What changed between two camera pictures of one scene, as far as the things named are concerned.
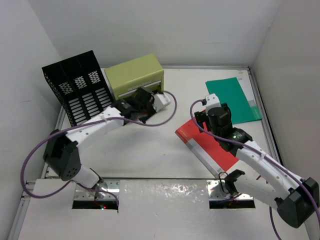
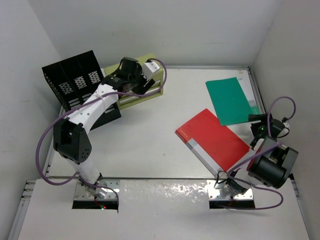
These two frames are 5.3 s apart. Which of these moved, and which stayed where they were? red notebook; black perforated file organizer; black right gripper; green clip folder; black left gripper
Moved: black left gripper; black right gripper
Stayed: black perforated file organizer; red notebook; green clip folder
